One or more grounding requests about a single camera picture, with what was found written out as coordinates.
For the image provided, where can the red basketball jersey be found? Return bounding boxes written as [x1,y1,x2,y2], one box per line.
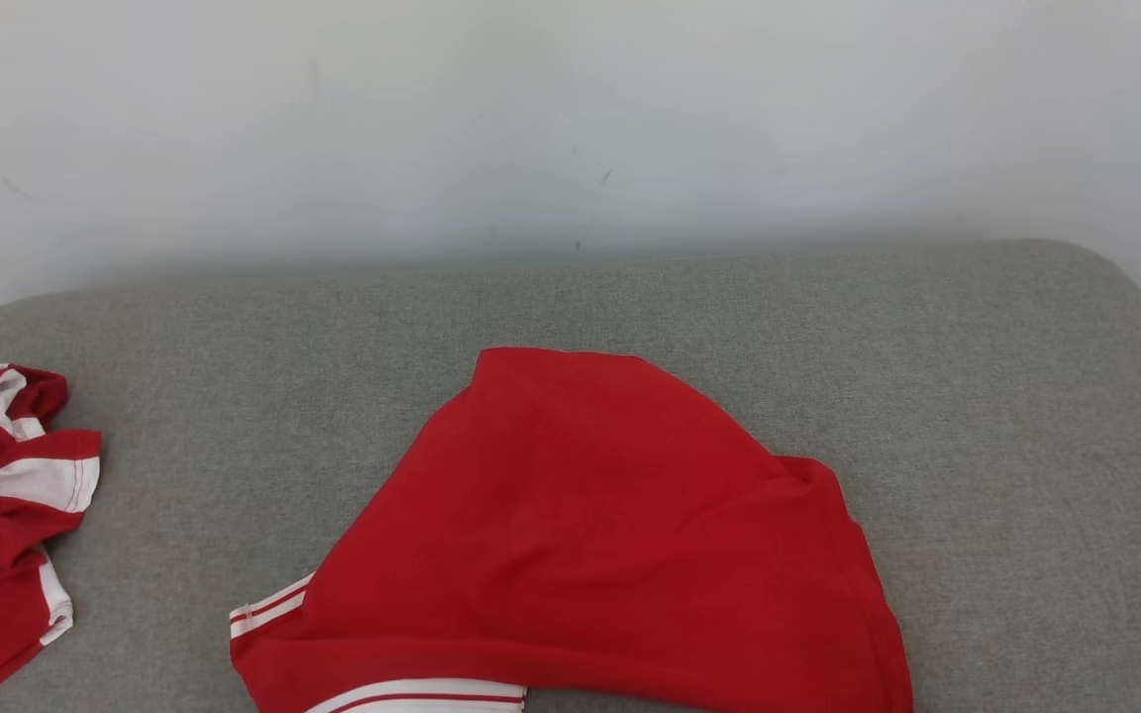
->
[229,346,915,713]

